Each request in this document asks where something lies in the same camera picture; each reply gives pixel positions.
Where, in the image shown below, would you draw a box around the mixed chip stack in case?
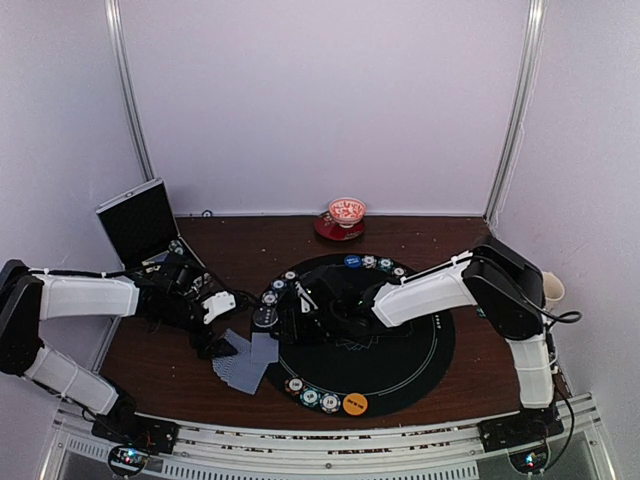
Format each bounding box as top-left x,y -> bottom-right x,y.
168,240 -> 184,255

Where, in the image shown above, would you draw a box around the grey playing card deck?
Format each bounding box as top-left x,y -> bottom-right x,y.
212,329 -> 270,395

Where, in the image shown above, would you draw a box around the green chips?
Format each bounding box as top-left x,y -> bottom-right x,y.
271,279 -> 287,292
299,388 -> 321,408
378,258 -> 394,271

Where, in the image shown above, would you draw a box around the right aluminium frame post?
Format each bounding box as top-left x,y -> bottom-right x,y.
484,0 -> 547,229

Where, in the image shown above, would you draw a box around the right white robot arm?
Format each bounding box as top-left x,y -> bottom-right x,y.
273,236 -> 582,442

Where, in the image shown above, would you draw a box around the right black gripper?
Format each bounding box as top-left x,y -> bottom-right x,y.
269,307 -> 344,346

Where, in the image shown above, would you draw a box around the orange black chips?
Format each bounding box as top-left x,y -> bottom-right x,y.
392,267 -> 406,279
283,270 -> 298,281
284,377 -> 305,396

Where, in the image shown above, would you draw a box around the grey dealer button disc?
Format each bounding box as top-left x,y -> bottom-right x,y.
252,307 -> 278,329

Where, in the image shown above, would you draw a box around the single grey playing card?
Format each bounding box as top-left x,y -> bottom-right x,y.
250,332 -> 279,365

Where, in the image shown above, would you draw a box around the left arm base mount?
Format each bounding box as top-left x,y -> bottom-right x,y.
91,415 -> 179,479

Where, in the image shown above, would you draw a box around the black round poker mat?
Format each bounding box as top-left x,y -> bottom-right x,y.
252,254 -> 455,418

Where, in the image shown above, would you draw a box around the orange big blind button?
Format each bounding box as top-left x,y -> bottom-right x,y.
342,392 -> 369,416

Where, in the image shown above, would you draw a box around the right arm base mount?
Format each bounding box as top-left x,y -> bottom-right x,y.
478,415 -> 564,475

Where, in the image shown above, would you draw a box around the red white patterned bowl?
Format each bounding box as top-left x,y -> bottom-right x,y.
328,197 -> 367,228

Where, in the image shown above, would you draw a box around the blue small blind button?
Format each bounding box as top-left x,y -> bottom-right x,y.
344,254 -> 363,268

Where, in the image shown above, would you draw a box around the aluminium poker case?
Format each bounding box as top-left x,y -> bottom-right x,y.
96,178 -> 202,268

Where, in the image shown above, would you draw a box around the front aluminium rail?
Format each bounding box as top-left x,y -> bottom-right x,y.
35,398 -> 622,479

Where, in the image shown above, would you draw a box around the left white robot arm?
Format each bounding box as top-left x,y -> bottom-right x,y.
1,254 -> 251,444

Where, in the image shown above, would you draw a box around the dark red saucer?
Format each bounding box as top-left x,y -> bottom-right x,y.
314,211 -> 365,242

